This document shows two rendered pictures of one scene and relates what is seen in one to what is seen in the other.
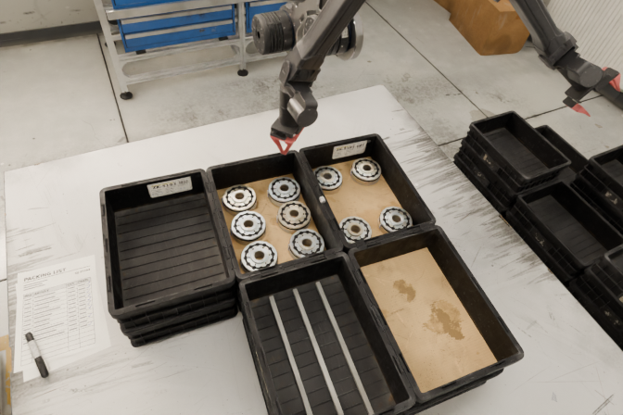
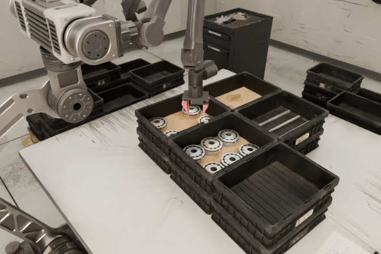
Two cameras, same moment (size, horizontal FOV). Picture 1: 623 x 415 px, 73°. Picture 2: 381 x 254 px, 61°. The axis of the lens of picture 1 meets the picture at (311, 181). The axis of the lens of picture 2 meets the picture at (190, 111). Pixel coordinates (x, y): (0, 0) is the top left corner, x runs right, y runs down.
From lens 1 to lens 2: 1.63 m
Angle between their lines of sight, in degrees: 73
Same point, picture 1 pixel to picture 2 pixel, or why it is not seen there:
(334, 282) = not seen: hidden behind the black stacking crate
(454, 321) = (233, 96)
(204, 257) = (264, 178)
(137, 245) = (282, 215)
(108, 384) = (350, 221)
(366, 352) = (266, 115)
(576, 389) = not seen: hidden behind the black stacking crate
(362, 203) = (181, 125)
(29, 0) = not seen: outside the picture
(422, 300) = (229, 103)
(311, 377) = (290, 127)
